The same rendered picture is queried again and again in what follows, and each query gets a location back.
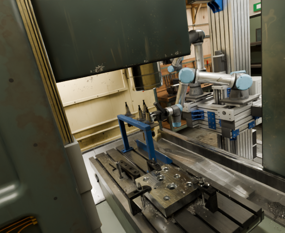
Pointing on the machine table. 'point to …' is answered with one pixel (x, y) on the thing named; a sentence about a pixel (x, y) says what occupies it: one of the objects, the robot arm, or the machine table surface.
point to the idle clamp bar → (129, 170)
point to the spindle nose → (145, 76)
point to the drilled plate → (152, 194)
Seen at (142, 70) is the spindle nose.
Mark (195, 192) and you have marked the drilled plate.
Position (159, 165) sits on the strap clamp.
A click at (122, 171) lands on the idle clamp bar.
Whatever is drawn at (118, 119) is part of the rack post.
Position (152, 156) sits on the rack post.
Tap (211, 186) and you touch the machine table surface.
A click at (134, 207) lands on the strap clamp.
